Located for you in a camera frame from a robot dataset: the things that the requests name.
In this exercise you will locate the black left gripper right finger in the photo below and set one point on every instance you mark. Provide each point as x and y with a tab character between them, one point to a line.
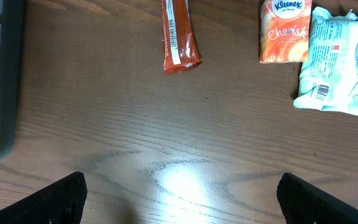
302	202

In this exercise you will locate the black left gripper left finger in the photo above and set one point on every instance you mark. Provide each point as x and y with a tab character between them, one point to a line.
61	202

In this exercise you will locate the teal wet wipes pack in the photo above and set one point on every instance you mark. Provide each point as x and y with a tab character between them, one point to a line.
329	78

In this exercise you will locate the orange tissue pack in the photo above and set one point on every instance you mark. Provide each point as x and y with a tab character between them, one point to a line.
284	31

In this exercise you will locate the brown red snack bar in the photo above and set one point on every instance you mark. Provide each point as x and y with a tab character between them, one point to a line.
179	44

